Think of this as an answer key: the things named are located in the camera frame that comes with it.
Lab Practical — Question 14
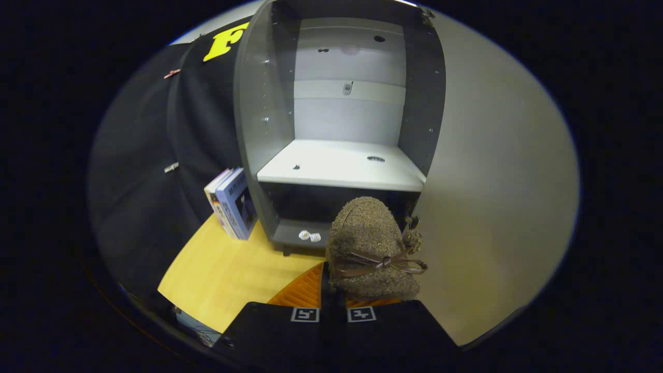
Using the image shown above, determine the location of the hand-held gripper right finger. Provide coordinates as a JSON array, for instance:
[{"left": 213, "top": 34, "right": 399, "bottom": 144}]
[{"left": 331, "top": 290, "right": 460, "bottom": 363}]

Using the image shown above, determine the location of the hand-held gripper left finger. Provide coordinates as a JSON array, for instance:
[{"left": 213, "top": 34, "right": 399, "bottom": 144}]
[{"left": 211, "top": 262, "right": 332, "bottom": 363}]

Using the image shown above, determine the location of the brown fuzzy shoe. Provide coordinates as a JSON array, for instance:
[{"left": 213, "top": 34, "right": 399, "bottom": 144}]
[{"left": 325, "top": 196, "right": 429, "bottom": 302}]

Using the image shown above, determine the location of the white cabinet shelf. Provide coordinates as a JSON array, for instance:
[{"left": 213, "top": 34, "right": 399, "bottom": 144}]
[{"left": 257, "top": 139, "right": 426, "bottom": 192}]

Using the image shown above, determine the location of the blue book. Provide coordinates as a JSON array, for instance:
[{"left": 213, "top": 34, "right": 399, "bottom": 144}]
[{"left": 215, "top": 168, "right": 258, "bottom": 241}]

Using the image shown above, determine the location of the black backdrop cloth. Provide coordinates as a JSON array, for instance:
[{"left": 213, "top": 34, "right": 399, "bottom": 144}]
[{"left": 88, "top": 18, "right": 270, "bottom": 311}]

